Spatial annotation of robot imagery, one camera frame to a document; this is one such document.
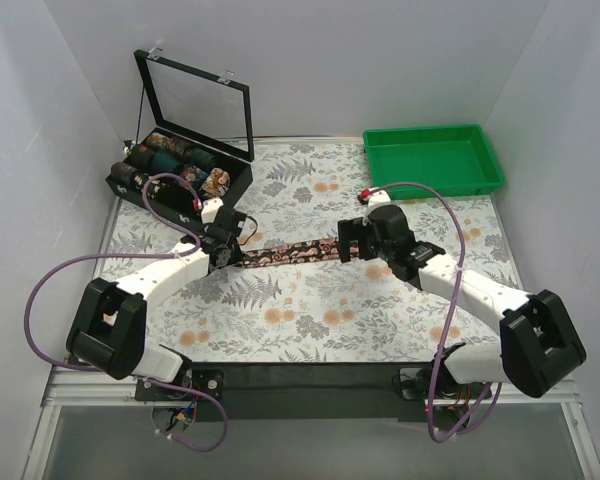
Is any aluminium frame rail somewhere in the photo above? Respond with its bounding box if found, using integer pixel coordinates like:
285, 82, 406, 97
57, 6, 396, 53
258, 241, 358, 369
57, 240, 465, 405
24, 370, 600, 479

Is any black tie display box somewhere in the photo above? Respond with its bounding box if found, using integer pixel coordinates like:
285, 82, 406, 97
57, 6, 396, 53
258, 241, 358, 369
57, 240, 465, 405
105, 48, 255, 229

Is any rolled cream red tie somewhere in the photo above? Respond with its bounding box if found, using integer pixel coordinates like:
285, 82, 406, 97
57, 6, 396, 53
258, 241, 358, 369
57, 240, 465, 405
201, 168, 231, 199

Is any floral patterned table mat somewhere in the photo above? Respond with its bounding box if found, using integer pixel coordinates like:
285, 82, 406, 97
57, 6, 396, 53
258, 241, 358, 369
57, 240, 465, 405
77, 141, 541, 365

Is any black floral necktie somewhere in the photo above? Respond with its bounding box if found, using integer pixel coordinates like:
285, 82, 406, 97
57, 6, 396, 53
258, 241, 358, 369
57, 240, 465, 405
237, 238, 340, 268

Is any rolled dark purple tie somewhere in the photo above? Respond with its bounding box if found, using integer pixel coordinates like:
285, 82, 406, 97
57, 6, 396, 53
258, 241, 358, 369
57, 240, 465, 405
110, 162, 136, 187

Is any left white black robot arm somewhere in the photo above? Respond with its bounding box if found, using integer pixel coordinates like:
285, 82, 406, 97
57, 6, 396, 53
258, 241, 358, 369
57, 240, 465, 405
66, 206, 247, 400

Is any rolled black floral tie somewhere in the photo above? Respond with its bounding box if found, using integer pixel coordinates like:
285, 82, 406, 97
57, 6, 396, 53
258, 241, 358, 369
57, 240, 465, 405
131, 170, 166, 198

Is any green plastic tray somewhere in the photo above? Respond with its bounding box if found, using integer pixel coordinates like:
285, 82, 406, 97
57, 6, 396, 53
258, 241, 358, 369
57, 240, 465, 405
363, 124, 505, 200

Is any rolled teal tie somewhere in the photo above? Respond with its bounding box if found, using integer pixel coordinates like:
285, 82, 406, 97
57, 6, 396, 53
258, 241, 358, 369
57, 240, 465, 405
150, 150, 184, 175

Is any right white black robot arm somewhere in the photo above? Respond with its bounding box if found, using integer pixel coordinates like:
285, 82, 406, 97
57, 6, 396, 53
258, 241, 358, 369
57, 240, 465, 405
337, 205, 587, 398

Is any rolled navy floral tie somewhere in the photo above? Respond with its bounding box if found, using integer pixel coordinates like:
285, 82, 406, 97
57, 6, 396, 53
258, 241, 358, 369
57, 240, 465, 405
179, 164, 208, 193

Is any rolled dark green tie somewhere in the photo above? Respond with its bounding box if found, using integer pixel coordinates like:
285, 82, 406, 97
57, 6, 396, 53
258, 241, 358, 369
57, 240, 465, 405
183, 146, 217, 171

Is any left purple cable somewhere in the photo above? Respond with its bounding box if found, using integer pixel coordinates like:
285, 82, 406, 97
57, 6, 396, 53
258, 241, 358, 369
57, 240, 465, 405
23, 172, 231, 453

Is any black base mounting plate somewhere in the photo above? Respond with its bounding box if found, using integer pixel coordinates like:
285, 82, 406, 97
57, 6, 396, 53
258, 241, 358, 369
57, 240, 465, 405
134, 362, 494, 426

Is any rolled brown patterned tie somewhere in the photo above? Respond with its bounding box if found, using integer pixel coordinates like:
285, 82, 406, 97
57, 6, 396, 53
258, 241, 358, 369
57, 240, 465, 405
145, 132, 191, 157

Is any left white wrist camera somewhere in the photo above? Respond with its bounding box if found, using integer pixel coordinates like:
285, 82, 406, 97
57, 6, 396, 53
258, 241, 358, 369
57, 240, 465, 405
200, 198, 224, 224

